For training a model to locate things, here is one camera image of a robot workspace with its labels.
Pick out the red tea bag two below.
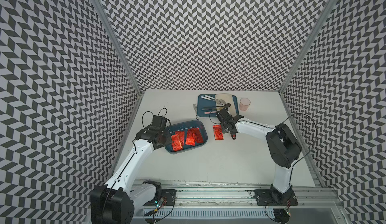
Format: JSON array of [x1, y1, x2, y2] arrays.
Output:
[[191, 127, 204, 144]]

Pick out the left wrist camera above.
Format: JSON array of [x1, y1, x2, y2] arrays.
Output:
[[150, 115, 170, 130]]

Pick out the teal cutlery tray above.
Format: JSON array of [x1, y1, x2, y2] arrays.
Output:
[[197, 94, 239, 118]]

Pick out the beige folded cloth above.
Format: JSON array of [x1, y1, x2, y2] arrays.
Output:
[[215, 93, 238, 117]]

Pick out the teal plastic storage box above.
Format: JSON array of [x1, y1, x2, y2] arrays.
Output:
[[165, 120, 208, 154]]

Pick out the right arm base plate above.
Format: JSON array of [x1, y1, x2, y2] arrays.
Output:
[[252, 188, 299, 207]]

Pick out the aluminium front rail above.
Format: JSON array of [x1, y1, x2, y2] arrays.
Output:
[[134, 181, 348, 224]]

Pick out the red tea bag five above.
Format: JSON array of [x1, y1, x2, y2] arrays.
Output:
[[176, 131, 185, 148]]

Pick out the white handle spoon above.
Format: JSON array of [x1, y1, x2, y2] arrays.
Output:
[[201, 95, 226, 106]]

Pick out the dark green handle spoon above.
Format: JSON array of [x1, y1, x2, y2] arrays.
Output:
[[201, 103, 231, 110]]

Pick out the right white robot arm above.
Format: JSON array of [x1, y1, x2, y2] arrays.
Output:
[[216, 108, 302, 204]]

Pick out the pink translucent cup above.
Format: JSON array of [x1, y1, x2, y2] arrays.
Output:
[[239, 98, 251, 111]]

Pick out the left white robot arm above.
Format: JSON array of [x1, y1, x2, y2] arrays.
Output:
[[90, 126, 172, 224]]

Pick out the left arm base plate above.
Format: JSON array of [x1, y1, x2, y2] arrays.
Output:
[[150, 189, 177, 208]]

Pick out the red tea bag one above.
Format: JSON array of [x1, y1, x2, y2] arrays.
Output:
[[213, 125, 224, 140]]

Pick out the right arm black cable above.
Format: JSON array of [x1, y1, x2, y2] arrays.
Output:
[[280, 113, 318, 170]]

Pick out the red tea bag four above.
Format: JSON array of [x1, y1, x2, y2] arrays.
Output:
[[185, 129, 196, 146]]

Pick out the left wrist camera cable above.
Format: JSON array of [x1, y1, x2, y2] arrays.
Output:
[[141, 108, 168, 128]]

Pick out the red tea bag three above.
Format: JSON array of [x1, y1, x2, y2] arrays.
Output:
[[171, 133, 183, 152]]

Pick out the cow pattern handle fork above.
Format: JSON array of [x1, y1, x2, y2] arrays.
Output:
[[193, 103, 199, 120]]

